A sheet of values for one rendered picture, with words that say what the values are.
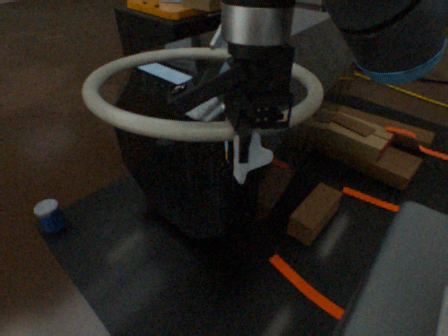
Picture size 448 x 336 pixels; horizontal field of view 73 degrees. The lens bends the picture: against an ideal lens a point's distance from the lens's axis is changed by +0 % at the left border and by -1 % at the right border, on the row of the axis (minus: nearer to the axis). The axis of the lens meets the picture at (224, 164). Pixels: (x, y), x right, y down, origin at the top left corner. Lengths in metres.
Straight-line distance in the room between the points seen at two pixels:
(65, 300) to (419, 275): 1.27
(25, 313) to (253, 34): 1.34
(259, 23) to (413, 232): 0.33
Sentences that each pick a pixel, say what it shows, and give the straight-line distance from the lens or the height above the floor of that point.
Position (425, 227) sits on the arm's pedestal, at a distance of 0.50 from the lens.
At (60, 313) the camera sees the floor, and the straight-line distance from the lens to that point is 1.44.
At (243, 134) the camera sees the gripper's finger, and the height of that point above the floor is 0.94.
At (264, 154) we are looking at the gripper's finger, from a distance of 0.47.
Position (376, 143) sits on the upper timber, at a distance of 1.88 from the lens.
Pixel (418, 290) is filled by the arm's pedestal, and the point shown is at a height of 0.85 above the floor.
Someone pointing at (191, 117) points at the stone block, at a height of 0.70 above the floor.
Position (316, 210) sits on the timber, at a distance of 1.47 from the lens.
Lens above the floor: 1.17
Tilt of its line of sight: 39 degrees down
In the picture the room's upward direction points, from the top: straight up
